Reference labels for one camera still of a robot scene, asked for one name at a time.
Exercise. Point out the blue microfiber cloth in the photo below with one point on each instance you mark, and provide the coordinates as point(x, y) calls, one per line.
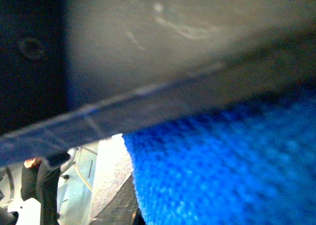
point(251, 164)

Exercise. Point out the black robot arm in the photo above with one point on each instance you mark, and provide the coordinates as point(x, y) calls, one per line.
point(40, 182)

